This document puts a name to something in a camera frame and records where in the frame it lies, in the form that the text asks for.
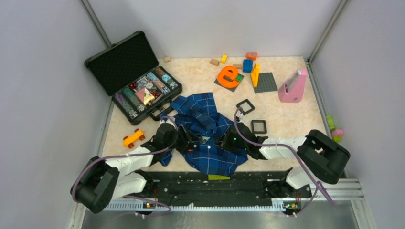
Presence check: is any grey lego baseplate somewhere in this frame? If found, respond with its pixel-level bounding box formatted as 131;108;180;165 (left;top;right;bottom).
254;73;278;94

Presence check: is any dark small baseplate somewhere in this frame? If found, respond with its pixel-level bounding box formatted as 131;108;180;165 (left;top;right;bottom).
214;75;245;92

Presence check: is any yellow toy piece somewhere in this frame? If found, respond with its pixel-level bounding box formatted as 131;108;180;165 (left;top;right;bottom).
250;63;260;88

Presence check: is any black poker chip case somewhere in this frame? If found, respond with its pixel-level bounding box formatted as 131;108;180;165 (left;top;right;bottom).
84;31;182;125

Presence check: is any orange cup toy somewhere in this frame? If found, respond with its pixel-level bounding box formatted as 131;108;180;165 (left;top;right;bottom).
245;52;258;61

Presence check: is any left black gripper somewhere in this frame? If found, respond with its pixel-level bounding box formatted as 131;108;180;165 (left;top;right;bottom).
163;124;201;154

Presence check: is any black square frame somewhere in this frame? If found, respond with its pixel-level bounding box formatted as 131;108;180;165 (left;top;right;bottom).
236;99;255;115
251;120;267;134

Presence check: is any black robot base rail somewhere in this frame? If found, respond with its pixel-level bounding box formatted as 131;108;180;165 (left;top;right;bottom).
104;170;320;212

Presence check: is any small yellow block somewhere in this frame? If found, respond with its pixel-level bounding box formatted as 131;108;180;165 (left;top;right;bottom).
220;54;227;64

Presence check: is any blue plaid shirt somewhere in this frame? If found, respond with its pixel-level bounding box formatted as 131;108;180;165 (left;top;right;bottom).
171;93;248;177

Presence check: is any orange toy car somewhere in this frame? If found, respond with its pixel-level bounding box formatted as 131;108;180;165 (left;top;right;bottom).
123;128;146;149

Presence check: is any blue lego brick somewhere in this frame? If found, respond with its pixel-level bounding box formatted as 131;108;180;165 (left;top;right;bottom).
242;59;254;73

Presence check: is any lime green brick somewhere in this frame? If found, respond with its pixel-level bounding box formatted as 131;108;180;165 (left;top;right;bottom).
208;174;230;180

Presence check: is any pink wedge stand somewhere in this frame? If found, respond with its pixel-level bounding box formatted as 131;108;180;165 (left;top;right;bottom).
278;68;308;103

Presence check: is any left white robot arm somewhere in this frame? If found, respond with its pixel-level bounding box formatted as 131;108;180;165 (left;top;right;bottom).
70;121;201;213

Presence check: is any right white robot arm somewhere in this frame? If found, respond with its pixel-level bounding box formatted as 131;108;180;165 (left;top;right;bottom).
216;122;351;197

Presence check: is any green pink toy outside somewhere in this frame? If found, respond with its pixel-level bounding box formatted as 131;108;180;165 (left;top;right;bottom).
326;115;345;143

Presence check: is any wooden block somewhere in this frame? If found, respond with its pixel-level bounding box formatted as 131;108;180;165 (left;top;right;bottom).
209;58;220;66

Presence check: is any green lego brick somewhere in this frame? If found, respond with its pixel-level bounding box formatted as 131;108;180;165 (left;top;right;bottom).
235;74;244;82

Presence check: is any orange letter e toy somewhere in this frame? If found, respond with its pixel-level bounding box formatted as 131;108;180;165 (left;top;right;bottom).
217;65;238;85

